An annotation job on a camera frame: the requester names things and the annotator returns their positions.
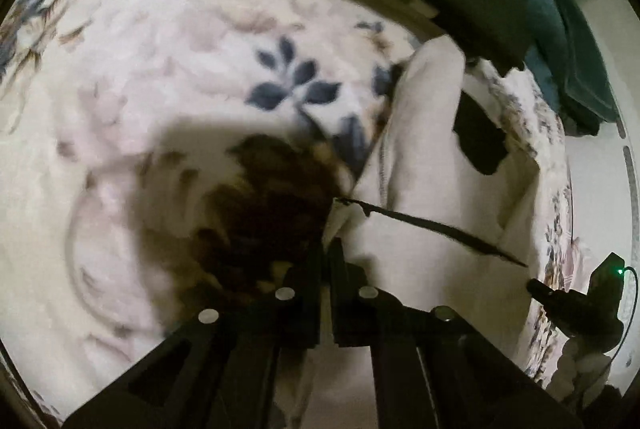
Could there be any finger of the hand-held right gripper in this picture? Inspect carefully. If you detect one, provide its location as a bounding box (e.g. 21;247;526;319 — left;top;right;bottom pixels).
528;278;592;336

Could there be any floral fleece blanket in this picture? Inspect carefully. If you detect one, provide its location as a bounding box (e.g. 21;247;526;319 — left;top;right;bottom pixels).
0;0;583;416

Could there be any white garment with black patches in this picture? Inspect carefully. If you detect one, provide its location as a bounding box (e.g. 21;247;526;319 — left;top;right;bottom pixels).
295;34;547;429

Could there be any teal cloth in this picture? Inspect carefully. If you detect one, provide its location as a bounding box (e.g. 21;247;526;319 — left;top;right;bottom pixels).
495;0;621;138

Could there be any person's right hand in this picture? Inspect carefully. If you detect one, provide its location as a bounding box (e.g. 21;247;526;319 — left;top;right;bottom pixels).
547;337;619;402

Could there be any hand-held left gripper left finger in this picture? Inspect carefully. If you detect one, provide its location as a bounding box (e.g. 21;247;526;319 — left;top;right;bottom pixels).
64;240;324;429

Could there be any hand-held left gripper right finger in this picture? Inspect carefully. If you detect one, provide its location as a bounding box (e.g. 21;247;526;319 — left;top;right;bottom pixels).
329;240;585;429

